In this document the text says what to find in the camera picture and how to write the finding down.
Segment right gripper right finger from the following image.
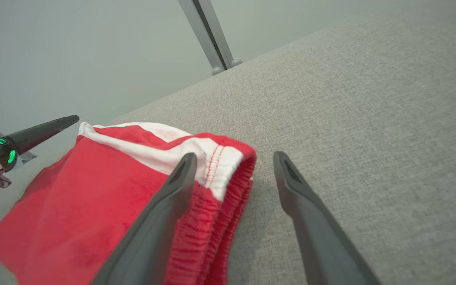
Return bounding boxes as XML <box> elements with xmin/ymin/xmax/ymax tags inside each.
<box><xmin>274</xmin><ymin>151</ymin><xmax>383</xmax><ymax>285</ymax></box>

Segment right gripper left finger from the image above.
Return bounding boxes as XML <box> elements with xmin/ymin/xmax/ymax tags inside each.
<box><xmin>89</xmin><ymin>152</ymin><xmax>198</xmax><ymax>285</ymax></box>

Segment red shorts with white stripes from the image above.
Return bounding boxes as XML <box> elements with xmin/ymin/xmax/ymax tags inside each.
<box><xmin>0</xmin><ymin>122</ymin><xmax>257</xmax><ymax>285</ymax></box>

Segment grey fabric sofa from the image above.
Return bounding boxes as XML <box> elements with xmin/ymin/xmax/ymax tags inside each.
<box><xmin>0</xmin><ymin>2</ymin><xmax>456</xmax><ymax>285</ymax></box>

